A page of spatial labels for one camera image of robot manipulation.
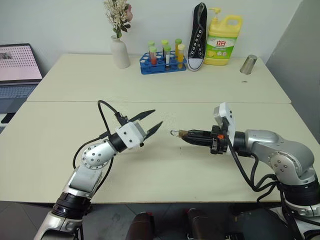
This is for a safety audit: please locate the yellow detergent bottle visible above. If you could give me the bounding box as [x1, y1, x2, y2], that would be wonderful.
[203, 7, 244, 67]

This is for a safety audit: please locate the dark rounded shape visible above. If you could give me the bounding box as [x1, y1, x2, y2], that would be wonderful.
[124, 211, 155, 240]
[185, 208, 216, 240]

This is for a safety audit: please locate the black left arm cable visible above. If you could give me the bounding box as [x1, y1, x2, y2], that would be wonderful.
[72, 99, 131, 171]

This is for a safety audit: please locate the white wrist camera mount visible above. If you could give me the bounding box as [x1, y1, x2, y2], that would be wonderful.
[212, 102, 237, 149]
[116, 121, 147, 150]

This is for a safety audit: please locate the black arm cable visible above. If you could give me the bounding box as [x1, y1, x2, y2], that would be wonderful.
[72, 99, 131, 171]
[224, 138, 286, 204]

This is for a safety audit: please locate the blue test tube rack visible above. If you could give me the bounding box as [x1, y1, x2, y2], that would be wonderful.
[139, 50, 188, 76]

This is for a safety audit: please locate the green capped white label tube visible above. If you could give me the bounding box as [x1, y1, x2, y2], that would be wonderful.
[163, 45, 172, 69]

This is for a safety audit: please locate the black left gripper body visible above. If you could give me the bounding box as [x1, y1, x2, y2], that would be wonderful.
[132, 120, 148, 148]

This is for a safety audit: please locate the brass padlock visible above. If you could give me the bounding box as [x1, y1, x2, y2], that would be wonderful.
[170, 129, 189, 139]

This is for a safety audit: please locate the green capped red liquid tube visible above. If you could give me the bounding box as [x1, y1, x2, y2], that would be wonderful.
[149, 45, 158, 66]

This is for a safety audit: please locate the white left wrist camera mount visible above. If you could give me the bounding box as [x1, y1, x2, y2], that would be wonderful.
[116, 121, 147, 150]

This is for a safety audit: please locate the yellow capped orange liquid tube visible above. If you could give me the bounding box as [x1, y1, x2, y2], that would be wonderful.
[177, 43, 186, 64]

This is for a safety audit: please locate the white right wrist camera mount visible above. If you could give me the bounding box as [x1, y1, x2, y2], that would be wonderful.
[212, 102, 237, 149]

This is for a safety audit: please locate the open grey laptop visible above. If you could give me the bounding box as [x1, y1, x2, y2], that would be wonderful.
[0, 43, 44, 132]

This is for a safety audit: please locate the white ceramic vase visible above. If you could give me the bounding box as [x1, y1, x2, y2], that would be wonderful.
[110, 34, 131, 69]

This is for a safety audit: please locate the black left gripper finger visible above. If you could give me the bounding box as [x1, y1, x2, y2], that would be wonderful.
[129, 109, 157, 124]
[145, 121, 164, 140]

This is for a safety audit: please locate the black canvas sneaker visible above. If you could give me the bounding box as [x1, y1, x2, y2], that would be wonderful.
[186, 2, 209, 72]

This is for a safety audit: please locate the silver metal cup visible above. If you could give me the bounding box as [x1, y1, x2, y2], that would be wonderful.
[239, 54, 258, 76]

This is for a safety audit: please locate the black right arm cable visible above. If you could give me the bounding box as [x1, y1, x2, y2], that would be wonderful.
[224, 138, 286, 204]

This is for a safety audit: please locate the green capped orange liquid tube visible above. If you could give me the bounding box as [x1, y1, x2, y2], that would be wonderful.
[174, 37, 183, 58]

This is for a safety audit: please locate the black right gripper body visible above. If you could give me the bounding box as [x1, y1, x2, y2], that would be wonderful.
[210, 124, 229, 156]

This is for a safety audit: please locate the dried flower bouquet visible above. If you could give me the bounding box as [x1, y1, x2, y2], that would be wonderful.
[103, 0, 134, 40]

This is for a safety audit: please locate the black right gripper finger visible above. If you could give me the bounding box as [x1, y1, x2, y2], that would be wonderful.
[184, 129, 213, 139]
[181, 136, 213, 149]

